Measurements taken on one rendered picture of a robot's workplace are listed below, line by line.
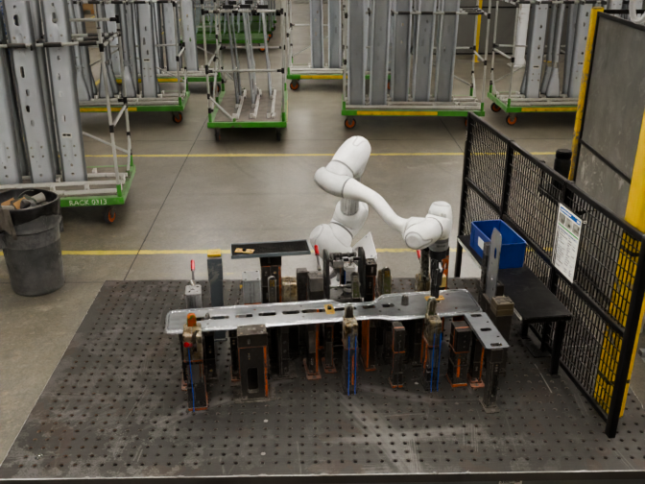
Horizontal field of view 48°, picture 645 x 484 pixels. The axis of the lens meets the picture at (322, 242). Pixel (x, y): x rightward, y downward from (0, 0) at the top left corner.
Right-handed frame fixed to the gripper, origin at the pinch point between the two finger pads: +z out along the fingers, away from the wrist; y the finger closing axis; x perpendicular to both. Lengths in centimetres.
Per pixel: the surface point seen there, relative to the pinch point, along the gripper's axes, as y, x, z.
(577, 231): 18, 54, -32
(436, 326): 24.6, -6.5, 4.1
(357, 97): -682, 98, 66
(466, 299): -0.4, 15.4, 6.0
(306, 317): 5, -58, 6
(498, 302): 15.1, 23.8, 0.3
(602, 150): -181, 174, -4
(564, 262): 11, 54, -15
